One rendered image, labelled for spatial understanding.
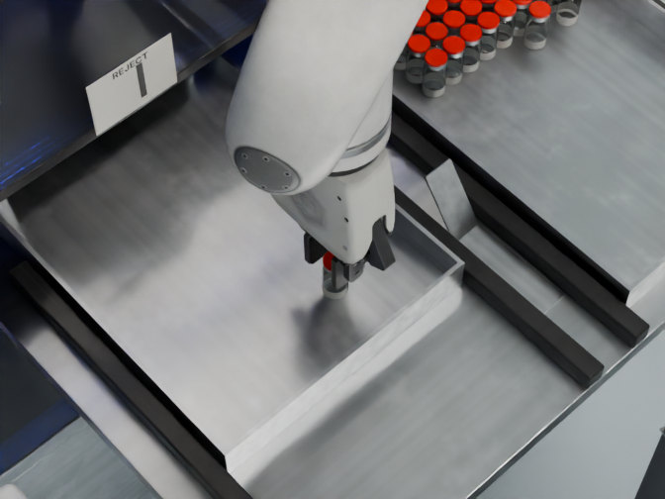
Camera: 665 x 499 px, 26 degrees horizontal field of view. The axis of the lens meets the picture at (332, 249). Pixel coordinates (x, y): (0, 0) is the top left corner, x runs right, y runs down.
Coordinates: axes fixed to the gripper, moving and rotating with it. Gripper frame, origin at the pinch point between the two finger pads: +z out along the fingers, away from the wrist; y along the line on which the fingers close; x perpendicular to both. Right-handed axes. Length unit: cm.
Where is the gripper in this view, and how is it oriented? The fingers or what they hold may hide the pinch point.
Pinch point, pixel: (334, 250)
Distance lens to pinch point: 117.2
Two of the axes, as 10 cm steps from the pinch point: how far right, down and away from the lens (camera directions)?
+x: 7.4, -5.6, 3.8
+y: 6.8, 6.0, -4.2
